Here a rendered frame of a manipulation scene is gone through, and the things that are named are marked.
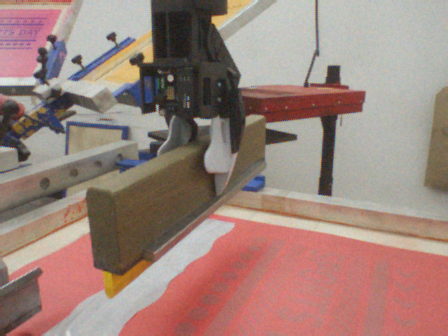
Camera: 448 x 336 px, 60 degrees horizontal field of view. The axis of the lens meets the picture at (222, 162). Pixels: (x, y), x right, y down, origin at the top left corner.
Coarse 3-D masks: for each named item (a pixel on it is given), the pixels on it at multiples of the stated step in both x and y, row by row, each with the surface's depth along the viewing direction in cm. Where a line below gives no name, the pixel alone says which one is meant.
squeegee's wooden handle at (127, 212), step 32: (256, 128) 57; (160, 160) 38; (192, 160) 41; (256, 160) 59; (96, 192) 31; (128, 192) 31; (160, 192) 36; (192, 192) 41; (96, 224) 31; (128, 224) 32; (160, 224) 36; (96, 256) 33; (128, 256) 32
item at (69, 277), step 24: (48, 264) 54; (72, 264) 54; (48, 288) 49; (72, 288) 49; (96, 288) 49; (168, 288) 49; (192, 288) 49; (48, 312) 44; (144, 312) 44; (168, 312) 44
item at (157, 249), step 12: (252, 168) 56; (264, 168) 58; (240, 180) 51; (228, 192) 47; (204, 204) 44; (216, 204) 44; (192, 216) 41; (204, 216) 42; (180, 228) 38; (192, 228) 40; (156, 240) 36; (168, 240) 36; (180, 240) 38; (144, 252) 34; (156, 252) 34
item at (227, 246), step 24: (216, 216) 71; (216, 240) 62; (240, 240) 62; (288, 240) 62; (312, 240) 61; (336, 240) 62; (192, 264) 54; (216, 264) 54; (408, 264) 54; (432, 264) 54; (432, 288) 49; (432, 312) 44
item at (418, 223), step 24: (240, 192) 74; (264, 192) 73; (288, 192) 73; (24, 216) 62; (48, 216) 63; (72, 216) 68; (312, 216) 69; (336, 216) 67; (360, 216) 66; (384, 216) 64; (408, 216) 62; (432, 216) 62; (0, 240) 56; (24, 240) 59
